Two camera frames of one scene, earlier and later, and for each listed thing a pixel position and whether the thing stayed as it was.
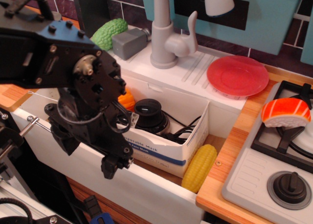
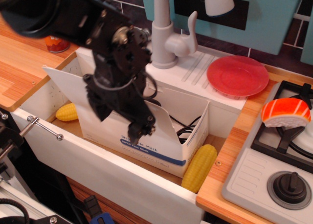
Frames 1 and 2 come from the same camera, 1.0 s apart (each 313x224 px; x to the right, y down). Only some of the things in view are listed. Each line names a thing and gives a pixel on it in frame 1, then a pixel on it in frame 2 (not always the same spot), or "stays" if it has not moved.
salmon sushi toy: (286, 112) stays
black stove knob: (289, 190) stays
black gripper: (101, 129) to (118, 80)
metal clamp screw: (33, 121) stays
